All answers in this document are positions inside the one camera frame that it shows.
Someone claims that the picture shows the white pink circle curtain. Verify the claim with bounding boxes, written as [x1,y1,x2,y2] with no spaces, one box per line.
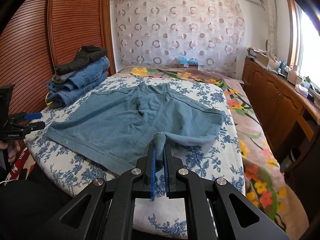
[112,0,245,77]

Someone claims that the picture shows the white blue floral bedsheet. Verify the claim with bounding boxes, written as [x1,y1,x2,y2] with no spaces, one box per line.
[25,76,245,239]

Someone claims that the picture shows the stack of papers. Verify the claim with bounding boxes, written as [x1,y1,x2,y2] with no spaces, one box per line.
[247,47,267,59]

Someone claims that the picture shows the grey folded garment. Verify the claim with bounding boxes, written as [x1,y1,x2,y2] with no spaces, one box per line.
[52,71,75,83]

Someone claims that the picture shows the person's left hand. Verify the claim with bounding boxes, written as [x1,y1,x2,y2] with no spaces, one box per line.
[0,140,21,163]

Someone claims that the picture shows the blue tissue box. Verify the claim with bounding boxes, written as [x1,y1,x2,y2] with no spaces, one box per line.
[178,56,199,69]

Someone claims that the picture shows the black folded garment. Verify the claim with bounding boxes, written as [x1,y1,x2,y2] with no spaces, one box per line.
[55,45,107,76]

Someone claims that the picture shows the folded blue jeans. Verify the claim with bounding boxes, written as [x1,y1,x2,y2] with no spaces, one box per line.
[47,56,110,92]
[50,71,108,108]

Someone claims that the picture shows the brown wooden sideboard cabinet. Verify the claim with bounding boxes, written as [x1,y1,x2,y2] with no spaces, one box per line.
[241,57,320,163]

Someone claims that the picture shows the yellow cloth under jeans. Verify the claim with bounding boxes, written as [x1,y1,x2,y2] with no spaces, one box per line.
[45,92,54,106]

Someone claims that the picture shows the teal blue shorts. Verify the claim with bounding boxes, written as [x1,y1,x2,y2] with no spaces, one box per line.
[47,83,226,174]

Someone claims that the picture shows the brown louvered wardrobe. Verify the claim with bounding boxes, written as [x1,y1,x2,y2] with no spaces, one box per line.
[1,0,114,113]

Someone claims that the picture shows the window with brown frame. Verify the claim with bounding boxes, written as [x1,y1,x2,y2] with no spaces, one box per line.
[287,0,320,86]

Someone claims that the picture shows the white pink thermos jug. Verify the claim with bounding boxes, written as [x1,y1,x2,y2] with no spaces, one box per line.
[287,64,298,85]

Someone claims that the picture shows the cardboard box on cabinet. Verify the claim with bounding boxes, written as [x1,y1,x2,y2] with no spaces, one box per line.
[257,53,280,71]

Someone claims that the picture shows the upper folded blue jeans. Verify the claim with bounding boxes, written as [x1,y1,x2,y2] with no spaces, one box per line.
[47,56,110,92]

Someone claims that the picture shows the lower folded blue jeans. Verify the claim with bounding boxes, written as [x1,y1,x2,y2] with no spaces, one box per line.
[50,71,108,108]

